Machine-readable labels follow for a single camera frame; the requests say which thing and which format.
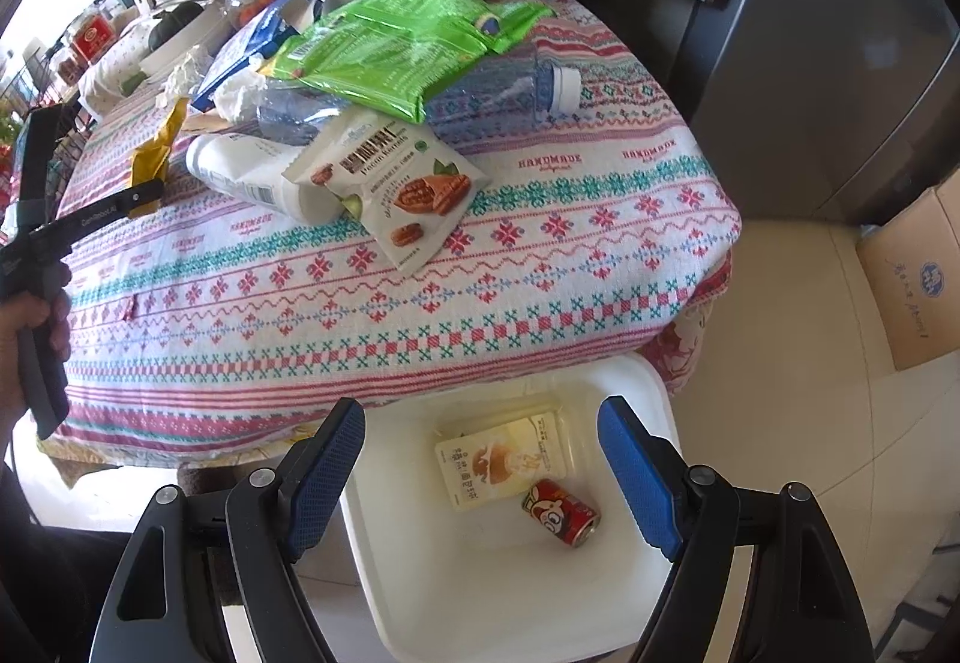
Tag large green snack bag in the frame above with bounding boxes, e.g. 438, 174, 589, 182
266, 0, 492, 124

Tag small green snack bag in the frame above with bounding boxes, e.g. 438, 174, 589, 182
367, 0, 557, 55

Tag patterned tablecloth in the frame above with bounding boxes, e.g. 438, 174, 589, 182
34, 0, 743, 469

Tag person's left leg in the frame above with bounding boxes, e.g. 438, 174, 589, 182
0, 460, 117, 663

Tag dark green vegetable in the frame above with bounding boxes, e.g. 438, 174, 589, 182
148, 1, 205, 50

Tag black wire rack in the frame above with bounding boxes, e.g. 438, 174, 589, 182
0, 52, 95, 184

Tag white plastic bin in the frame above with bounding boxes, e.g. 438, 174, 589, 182
337, 352, 683, 663

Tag cardboard box with blue logo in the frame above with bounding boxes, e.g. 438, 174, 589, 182
855, 172, 960, 373

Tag red drink can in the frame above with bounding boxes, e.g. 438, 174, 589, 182
523, 479, 602, 549

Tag red labelled jar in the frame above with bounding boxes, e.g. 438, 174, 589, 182
71, 10, 113, 64

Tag white plastic bottle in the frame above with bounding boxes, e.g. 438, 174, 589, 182
185, 133, 368, 223

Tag yellow wrapper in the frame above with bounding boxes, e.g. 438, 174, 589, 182
130, 97, 190, 215

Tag grey refrigerator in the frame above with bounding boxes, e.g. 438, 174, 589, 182
562, 0, 960, 229

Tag clear plastic bottle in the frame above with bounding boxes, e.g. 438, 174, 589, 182
259, 52, 584, 146

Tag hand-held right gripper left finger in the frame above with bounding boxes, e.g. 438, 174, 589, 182
94, 397, 367, 663

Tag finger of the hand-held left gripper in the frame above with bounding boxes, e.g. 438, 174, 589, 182
112, 179, 167, 220

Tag floral table cover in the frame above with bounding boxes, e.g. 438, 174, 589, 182
637, 254, 732, 395

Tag blue carton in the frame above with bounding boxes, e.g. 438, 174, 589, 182
190, 0, 320, 113

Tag person's left hand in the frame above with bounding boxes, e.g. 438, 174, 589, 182
0, 264, 74, 435

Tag white crumpled tissue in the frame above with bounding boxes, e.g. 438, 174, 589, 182
154, 52, 215, 109
212, 67, 275, 122

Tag white nut snack packet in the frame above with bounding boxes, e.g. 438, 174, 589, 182
283, 110, 492, 275

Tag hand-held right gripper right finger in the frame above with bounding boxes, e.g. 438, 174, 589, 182
596, 397, 878, 663

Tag beige snack packet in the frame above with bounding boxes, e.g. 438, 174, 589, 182
435, 410, 577, 512

